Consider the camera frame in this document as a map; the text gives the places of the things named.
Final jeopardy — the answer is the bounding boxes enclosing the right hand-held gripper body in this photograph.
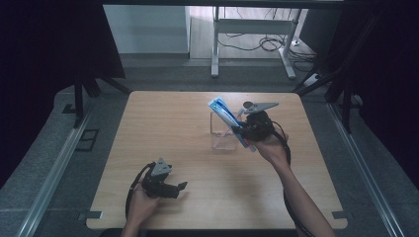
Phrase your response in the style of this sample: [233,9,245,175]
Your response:
[243,101,280,143]

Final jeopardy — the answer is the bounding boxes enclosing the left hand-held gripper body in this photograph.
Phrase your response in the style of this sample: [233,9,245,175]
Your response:
[141,158,181,199]

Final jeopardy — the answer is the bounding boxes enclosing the clear plastic box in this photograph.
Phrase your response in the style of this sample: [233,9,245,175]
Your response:
[209,110,245,152]

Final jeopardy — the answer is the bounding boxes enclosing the blue and white toothpaste tube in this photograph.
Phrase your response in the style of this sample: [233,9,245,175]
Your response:
[208,96,258,153]

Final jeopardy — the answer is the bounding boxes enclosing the person's right hand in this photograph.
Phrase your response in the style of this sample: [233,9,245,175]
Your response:
[255,129,292,170]

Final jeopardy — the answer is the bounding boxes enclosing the person's left hand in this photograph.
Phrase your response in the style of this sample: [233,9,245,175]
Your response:
[126,183,161,228]

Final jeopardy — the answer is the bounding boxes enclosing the black metal stand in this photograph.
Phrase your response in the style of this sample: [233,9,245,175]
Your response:
[292,14,379,134]
[72,73,132,128]

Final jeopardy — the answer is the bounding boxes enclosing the dark curtain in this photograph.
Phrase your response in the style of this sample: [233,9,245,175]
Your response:
[0,0,126,190]
[324,0,419,191]

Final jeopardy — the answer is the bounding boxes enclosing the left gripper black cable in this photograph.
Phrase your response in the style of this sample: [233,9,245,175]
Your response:
[125,161,156,221]

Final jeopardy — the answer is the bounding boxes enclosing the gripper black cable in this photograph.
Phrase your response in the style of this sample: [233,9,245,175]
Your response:
[272,120,315,237]
[125,161,156,221]

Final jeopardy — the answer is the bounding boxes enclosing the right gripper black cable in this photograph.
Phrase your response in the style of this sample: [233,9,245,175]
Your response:
[272,120,315,237]

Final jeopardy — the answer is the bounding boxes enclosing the black floor socket frame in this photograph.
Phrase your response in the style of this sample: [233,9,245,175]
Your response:
[74,128,100,153]

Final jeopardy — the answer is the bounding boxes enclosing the black floor cables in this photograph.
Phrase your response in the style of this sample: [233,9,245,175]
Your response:
[217,8,319,73]

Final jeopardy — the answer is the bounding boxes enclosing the white desk frame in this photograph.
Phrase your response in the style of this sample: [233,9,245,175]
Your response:
[210,6,302,80]

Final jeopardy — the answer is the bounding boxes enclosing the aluminium rail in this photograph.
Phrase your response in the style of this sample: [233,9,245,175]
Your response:
[326,102,398,237]
[15,104,97,237]

